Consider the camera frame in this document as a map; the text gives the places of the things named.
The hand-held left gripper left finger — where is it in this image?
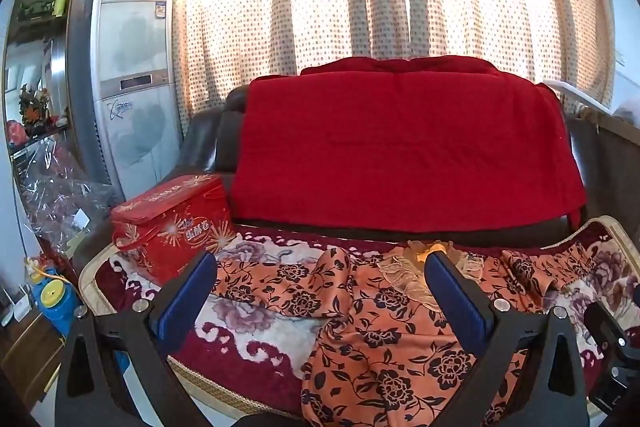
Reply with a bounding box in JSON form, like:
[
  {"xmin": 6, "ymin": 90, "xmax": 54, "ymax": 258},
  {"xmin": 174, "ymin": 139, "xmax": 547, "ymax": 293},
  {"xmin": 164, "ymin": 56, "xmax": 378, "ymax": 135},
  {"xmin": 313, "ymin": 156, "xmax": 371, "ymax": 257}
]
[{"xmin": 55, "ymin": 251, "xmax": 219, "ymax": 427}]

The blue and yellow toy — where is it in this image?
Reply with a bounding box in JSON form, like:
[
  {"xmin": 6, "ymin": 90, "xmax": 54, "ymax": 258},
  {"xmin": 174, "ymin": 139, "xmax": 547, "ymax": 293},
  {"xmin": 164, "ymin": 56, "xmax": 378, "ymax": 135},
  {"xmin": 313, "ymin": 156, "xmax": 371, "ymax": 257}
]
[{"xmin": 25, "ymin": 257, "xmax": 83, "ymax": 338}]

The red blanket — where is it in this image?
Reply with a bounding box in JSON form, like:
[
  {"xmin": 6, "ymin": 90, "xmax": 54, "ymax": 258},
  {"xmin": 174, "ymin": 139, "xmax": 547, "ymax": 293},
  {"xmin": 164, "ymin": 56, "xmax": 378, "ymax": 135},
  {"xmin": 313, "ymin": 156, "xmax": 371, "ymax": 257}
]
[{"xmin": 231, "ymin": 55, "xmax": 588, "ymax": 234}]

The black leather sofa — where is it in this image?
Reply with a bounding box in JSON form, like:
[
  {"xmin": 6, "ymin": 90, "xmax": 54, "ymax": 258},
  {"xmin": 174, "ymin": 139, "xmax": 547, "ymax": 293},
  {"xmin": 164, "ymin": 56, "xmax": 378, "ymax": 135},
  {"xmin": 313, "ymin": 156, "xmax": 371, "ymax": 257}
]
[{"xmin": 172, "ymin": 84, "xmax": 640, "ymax": 240}]

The white standing air conditioner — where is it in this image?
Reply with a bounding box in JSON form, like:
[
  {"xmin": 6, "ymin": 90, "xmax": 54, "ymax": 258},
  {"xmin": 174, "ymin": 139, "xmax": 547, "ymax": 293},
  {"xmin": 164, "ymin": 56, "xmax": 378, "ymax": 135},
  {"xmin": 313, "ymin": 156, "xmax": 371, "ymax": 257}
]
[{"xmin": 67, "ymin": 0, "xmax": 183, "ymax": 202}]

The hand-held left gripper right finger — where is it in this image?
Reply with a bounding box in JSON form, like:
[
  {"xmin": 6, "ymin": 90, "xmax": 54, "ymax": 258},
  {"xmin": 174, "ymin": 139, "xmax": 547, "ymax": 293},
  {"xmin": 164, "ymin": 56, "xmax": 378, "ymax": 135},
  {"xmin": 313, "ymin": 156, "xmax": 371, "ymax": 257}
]
[{"xmin": 424, "ymin": 249, "xmax": 591, "ymax": 427}]

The plastic-wrapped gift basket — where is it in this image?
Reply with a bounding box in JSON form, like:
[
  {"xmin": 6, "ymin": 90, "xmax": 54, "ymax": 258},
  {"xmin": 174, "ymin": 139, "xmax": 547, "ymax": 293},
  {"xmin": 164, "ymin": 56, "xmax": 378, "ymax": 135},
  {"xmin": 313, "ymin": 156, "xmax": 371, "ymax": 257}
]
[{"xmin": 17, "ymin": 142, "xmax": 118, "ymax": 253}]

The red tin box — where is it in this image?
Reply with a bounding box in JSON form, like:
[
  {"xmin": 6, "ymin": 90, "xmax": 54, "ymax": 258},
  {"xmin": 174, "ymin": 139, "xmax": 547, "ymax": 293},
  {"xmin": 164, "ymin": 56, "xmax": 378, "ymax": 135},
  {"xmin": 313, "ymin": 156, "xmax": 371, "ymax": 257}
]
[{"xmin": 110, "ymin": 174, "xmax": 236, "ymax": 285}]

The floral plush blanket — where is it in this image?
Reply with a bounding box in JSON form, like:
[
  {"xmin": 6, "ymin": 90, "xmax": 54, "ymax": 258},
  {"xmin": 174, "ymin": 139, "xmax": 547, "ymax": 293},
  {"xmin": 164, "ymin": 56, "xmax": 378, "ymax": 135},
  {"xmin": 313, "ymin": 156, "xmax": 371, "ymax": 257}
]
[{"xmin": 80, "ymin": 217, "xmax": 640, "ymax": 419}]

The orange flower arrangement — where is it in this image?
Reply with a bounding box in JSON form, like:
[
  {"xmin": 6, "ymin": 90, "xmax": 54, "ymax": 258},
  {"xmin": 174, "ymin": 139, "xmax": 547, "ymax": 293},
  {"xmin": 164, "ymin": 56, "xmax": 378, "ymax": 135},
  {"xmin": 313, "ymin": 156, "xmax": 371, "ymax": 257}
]
[{"xmin": 19, "ymin": 84, "xmax": 53, "ymax": 138}]

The green plant decoration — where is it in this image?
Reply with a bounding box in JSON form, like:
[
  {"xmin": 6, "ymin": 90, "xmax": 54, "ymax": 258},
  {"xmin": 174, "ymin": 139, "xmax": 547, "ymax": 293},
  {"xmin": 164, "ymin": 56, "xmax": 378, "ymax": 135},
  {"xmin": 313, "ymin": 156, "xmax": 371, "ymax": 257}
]
[{"xmin": 19, "ymin": 0, "xmax": 58, "ymax": 18}]

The orange floral garment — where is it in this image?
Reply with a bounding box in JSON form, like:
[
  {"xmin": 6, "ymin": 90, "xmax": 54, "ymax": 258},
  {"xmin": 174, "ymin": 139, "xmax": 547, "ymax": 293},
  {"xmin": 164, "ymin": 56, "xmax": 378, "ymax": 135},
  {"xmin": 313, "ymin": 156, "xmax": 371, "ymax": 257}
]
[{"xmin": 212, "ymin": 241, "xmax": 598, "ymax": 427}]

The wooden display shelf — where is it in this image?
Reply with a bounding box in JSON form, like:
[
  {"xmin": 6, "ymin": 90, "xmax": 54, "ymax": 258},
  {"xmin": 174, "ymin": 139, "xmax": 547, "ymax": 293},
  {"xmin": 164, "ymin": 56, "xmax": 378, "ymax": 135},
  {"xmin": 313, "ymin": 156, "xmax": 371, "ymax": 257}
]
[{"xmin": 2, "ymin": 0, "xmax": 108, "ymax": 158}]

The white window ledge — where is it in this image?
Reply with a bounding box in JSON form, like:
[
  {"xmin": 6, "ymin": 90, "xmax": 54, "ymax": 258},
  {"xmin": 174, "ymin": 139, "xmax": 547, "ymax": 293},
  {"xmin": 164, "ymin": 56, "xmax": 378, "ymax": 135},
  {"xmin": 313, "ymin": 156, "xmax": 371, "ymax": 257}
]
[{"xmin": 542, "ymin": 79, "xmax": 640, "ymax": 125}]

